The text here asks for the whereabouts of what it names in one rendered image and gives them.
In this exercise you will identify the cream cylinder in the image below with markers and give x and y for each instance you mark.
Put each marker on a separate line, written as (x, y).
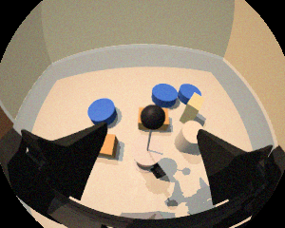
(186, 139)

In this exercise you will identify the blue short cylinder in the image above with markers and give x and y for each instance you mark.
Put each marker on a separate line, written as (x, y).
(164, 95)
(102, 111)
(186, 92)

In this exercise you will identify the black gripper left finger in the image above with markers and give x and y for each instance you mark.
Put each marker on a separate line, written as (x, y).
(72, 157)

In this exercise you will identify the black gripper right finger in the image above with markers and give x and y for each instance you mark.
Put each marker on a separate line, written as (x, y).
(226, 165)

